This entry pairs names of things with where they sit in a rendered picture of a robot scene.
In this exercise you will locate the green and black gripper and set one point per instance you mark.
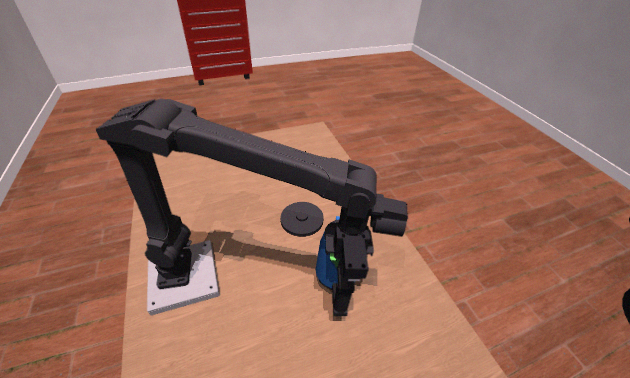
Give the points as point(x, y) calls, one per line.
point(330, 234)

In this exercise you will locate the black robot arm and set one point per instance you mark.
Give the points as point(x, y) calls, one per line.
point(185, 132)

